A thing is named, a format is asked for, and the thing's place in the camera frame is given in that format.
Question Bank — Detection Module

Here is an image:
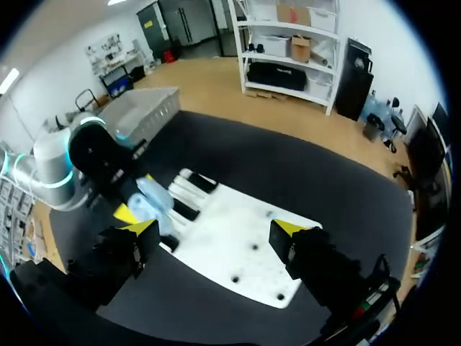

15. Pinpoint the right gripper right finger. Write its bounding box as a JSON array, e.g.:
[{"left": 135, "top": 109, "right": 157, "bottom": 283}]
[{"left": 269, "top": 218, "right": 365, "bottom": 308}]

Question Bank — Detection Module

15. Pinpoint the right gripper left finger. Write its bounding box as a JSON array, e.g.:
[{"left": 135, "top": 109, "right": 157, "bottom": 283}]
[{"left": 68, "top": 218, "right": 161, "bottom": 307}]

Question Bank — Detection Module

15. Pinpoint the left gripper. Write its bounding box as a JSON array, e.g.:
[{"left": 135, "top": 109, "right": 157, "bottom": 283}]
[{"left": 67, "top": 124, "right": 149, "bottom": 223}]

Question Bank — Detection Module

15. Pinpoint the pale blue earbud case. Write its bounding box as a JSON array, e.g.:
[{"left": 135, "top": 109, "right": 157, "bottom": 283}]
[{"left": 127, "top": 174, "right": 179, "bottom": 238}]

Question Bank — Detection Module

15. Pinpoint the white plate with black stands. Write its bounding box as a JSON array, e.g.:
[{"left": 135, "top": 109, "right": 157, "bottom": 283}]
[{"left": 158, "top": 167, "right": 323, "bottom": 310}]

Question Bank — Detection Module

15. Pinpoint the grey slotted basket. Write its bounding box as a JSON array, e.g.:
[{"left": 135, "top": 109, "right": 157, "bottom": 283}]
[{"left": 97, "top": 86, "right": 181, "bottom": 146}]

